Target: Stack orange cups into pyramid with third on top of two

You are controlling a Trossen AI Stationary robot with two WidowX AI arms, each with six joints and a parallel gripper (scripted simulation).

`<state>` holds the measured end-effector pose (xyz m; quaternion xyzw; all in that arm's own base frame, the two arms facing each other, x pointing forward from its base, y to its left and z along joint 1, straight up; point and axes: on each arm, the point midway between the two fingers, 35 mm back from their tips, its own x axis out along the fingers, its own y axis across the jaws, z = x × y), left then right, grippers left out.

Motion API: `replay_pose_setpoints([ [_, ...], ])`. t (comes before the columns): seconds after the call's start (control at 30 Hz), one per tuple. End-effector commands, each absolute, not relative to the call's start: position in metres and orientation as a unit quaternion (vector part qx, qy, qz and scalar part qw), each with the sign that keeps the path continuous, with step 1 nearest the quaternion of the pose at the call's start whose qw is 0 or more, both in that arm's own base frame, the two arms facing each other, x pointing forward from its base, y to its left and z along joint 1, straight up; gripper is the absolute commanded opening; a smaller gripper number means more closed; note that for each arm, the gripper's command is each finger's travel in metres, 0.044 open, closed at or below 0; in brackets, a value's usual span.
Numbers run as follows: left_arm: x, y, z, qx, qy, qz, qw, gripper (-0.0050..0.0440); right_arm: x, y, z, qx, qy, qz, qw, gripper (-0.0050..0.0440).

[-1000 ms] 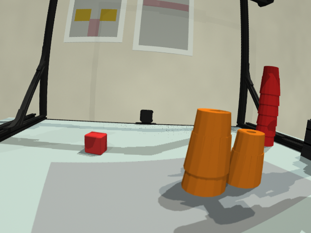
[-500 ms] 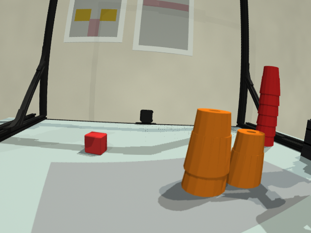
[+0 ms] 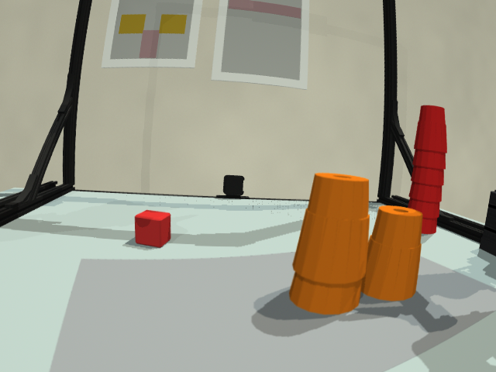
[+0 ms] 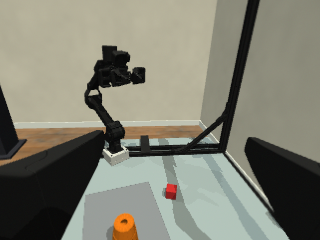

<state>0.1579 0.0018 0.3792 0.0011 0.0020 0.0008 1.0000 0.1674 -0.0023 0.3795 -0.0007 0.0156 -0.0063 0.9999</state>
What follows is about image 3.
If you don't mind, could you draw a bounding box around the grey flat mat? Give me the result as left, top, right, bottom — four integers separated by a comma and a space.
50, 252, 496, 372

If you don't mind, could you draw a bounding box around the orange cup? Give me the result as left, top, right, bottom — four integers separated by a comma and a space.
361, 205, 422, 301
289, 272, 362, 315
292, 173, 370, 284

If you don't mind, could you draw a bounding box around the red cup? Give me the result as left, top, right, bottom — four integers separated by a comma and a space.
422, 218, 437, 234
414, 105, 447, 153
411, 165, 444, 186
409, 181, 442, 202
408, 198, 439, 219
412, 149, 446, 169

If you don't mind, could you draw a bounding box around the red cube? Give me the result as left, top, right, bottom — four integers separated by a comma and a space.
135, 210, 171, 248

